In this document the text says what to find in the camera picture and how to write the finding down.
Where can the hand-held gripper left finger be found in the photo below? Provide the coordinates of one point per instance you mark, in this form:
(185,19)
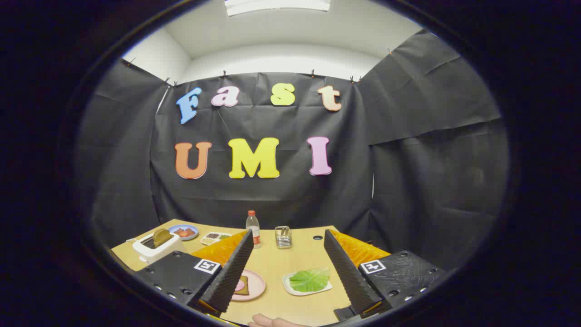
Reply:
(233,272)

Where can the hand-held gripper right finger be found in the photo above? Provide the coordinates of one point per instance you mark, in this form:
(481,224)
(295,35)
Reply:
(345,272)

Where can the green lettuce leaf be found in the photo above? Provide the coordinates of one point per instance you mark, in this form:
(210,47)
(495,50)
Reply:
(308,280)

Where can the brown toast bread slice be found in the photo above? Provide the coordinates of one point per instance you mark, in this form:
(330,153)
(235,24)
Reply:
(161,236)

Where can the pink ham slice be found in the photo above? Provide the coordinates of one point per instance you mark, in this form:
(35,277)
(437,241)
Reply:
(239,286)

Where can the brown bread slice with ham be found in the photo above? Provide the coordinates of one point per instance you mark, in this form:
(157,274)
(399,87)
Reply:
(245,291)

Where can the pink round plate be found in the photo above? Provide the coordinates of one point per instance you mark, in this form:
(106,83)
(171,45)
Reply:
(257,282)

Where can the white compartment tray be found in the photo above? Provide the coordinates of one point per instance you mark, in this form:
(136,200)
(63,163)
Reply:
(215,237)

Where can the clear water bottle red cap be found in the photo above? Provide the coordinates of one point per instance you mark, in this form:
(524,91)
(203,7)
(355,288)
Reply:
(253,225)

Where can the white square plate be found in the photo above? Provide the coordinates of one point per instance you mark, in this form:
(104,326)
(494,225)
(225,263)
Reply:
(286,281)

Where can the blue plate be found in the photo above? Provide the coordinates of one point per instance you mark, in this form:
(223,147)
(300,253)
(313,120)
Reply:
(183,238)

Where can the orange-red food pieces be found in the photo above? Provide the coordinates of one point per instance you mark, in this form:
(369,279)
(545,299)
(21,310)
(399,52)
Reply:
(184,232)

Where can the white toaster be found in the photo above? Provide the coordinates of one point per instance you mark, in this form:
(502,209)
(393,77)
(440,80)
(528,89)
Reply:
(165,250)

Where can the black backdrop cloth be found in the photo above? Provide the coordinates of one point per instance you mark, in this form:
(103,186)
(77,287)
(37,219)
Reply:
(272,200)

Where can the ceiling light panel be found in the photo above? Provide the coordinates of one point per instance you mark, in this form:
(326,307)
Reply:
(277,5)

